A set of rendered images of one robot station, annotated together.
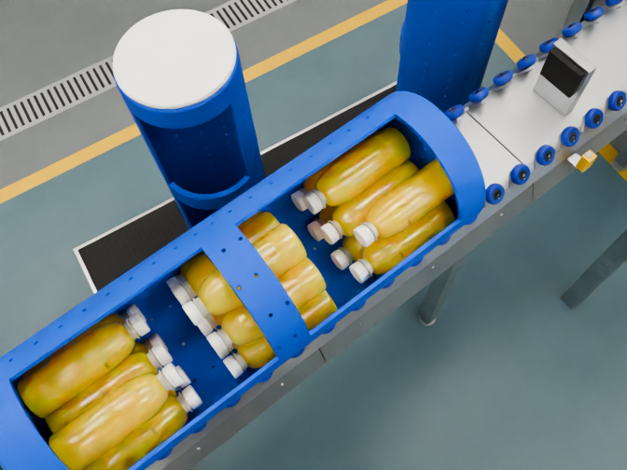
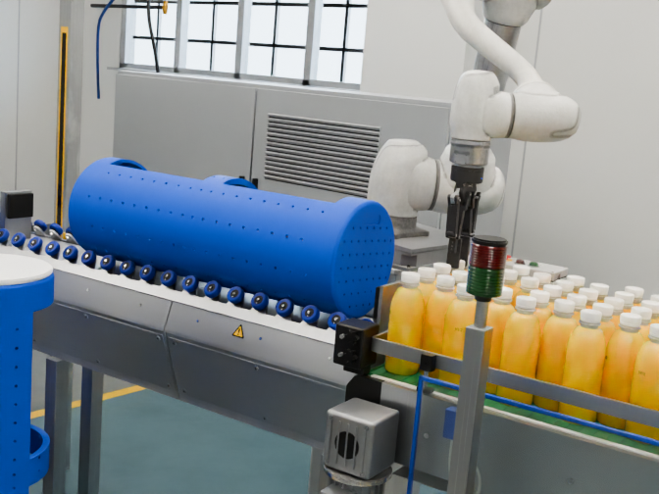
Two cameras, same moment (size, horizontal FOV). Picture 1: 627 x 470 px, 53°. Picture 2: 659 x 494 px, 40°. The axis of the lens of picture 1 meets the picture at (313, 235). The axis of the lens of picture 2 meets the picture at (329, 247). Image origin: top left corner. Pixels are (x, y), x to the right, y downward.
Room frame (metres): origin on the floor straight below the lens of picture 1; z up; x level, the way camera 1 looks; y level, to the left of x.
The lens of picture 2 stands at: (1.11, 2.37, 1.51)
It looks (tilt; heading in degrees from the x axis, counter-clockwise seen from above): 11 degrees down; 245
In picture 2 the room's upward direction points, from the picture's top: 5 degrees clockwise
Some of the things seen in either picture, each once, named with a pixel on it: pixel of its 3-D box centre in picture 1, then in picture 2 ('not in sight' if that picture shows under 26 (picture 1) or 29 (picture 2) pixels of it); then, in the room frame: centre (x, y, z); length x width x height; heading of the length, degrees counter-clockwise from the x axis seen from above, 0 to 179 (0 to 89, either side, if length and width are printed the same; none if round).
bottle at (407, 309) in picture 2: not in sight; (405, 325); (0.16, 0.73, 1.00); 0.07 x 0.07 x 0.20
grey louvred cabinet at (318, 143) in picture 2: not in sight; (281, 231); (-0.54, -1.82, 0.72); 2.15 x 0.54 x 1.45; 116
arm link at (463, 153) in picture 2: not in sight; (469, 153); (-0.03, 0.61, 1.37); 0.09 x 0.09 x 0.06
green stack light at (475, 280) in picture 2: not in sight; (484, 279); (0.21, 1.07, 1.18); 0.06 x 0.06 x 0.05
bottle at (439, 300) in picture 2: not in sight; (440, 329); (0.10, 0.76, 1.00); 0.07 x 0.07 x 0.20
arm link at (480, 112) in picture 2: not in sight; (481, 105); (-0.04, 0.61, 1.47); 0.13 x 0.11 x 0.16; 159
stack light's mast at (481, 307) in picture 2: not in sight; (484, 282); (0.21, 1.07, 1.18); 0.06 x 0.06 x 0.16
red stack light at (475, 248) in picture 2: not in sight; (487, 254); (0.21, 1.07, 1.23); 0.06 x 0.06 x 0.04
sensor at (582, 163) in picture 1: (577, 152); not in sight; (0.70, -0.60, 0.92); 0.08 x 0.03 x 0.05; 33
